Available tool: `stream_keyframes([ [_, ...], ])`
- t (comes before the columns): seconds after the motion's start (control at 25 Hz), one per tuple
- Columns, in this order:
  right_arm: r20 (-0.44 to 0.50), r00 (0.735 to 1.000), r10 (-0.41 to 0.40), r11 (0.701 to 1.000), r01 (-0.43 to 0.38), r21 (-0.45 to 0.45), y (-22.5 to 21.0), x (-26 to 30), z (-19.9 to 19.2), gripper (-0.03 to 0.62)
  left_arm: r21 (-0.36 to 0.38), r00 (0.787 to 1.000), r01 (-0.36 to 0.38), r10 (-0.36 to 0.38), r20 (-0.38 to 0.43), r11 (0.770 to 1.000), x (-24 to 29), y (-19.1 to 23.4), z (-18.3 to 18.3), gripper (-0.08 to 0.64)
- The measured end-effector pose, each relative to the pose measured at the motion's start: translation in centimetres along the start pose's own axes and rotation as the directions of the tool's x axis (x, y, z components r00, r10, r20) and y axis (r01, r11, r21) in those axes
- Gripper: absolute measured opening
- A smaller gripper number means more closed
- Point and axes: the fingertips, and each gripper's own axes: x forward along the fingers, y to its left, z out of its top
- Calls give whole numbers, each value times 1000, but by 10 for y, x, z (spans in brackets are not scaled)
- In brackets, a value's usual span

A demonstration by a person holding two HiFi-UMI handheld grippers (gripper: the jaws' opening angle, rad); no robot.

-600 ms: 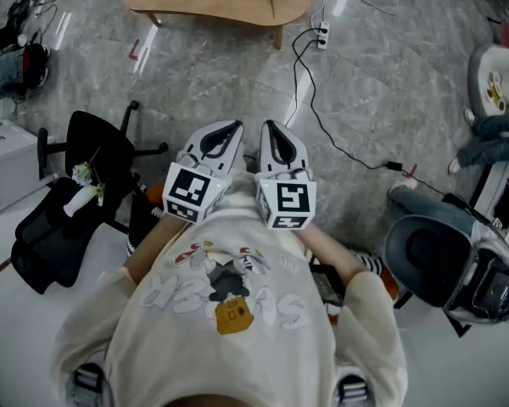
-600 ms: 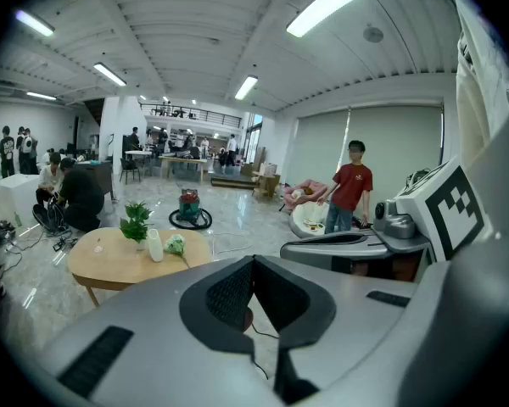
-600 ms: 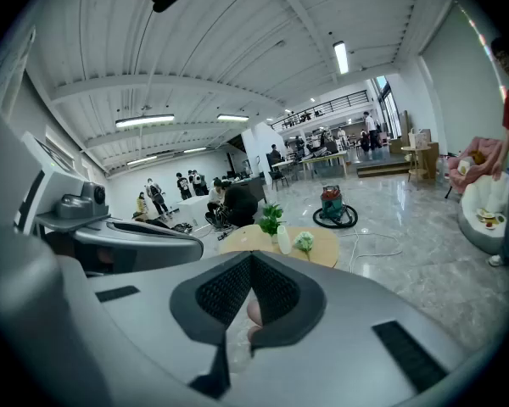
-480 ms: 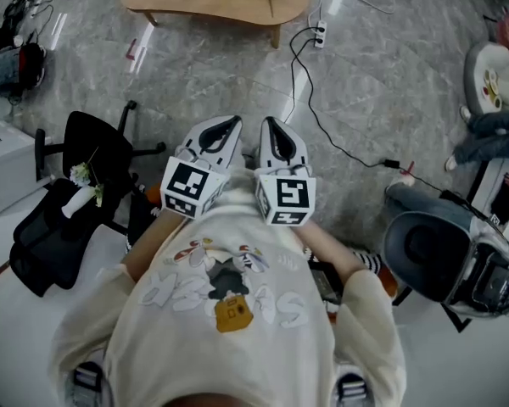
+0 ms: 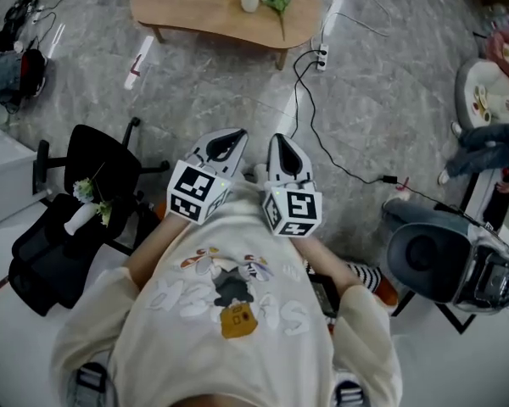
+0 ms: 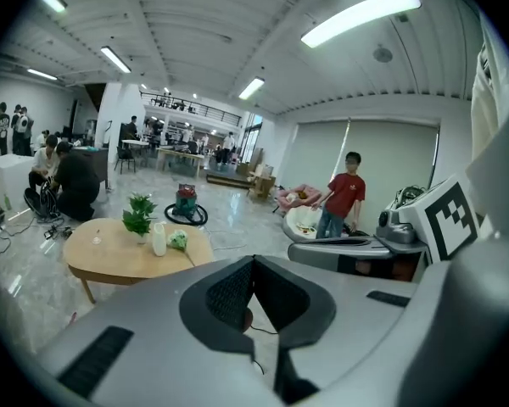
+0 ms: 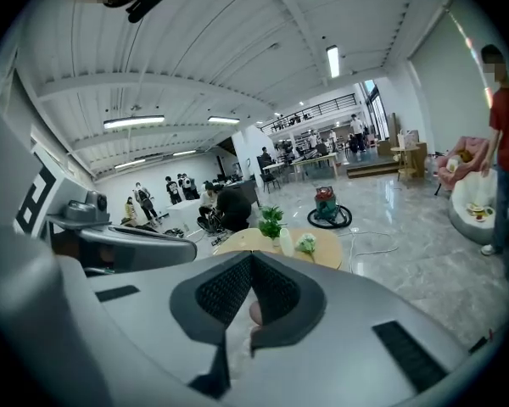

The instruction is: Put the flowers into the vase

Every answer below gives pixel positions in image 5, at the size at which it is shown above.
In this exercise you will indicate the cream printed sweatshirt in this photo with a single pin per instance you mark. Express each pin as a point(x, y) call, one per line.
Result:
point(220, 354)

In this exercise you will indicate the black power adapter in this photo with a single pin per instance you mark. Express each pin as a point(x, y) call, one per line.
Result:
point(389, 179)

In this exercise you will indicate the striped sock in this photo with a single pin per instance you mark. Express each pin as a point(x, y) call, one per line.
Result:
point(365, 274)

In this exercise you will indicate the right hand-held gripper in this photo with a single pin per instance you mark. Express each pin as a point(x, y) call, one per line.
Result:
point(294, 210)

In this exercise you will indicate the black office chair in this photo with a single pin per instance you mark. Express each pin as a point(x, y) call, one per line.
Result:
point(51, 261)

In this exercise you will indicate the pale flowers bunch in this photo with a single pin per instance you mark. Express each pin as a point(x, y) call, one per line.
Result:
point(84, 190)

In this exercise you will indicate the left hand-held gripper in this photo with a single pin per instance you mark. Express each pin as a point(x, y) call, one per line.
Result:
point(197, 193)

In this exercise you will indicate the person's right forearm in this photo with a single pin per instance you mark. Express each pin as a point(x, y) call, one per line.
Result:
point(326, 261)

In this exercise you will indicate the white narrow-necked vase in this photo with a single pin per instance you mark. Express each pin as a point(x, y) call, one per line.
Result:
point(78, 219)

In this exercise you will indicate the black and red backpack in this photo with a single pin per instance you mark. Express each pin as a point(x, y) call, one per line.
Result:
point(33, 72)

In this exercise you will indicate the orange shoe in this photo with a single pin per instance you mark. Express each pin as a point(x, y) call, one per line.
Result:
point(387, 291)

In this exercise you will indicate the white power strip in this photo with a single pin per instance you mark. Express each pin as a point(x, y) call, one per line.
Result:
point(322, 57)

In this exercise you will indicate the person's left forearm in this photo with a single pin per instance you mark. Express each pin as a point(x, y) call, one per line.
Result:
point(154, 250)

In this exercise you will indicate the grey cloth bundle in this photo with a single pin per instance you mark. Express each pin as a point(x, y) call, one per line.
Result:
point(3, 76)

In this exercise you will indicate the grey and black appliance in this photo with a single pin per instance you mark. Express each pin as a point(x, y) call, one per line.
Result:
point(432, 257)

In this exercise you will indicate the white plastic cabinet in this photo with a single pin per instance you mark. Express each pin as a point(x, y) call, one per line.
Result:
point(6, 176)

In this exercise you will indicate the low wooden table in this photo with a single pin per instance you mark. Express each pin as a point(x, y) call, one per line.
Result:
point(203, 11)

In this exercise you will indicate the black handheld device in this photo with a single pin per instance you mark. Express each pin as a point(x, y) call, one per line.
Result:
point(323, 295)

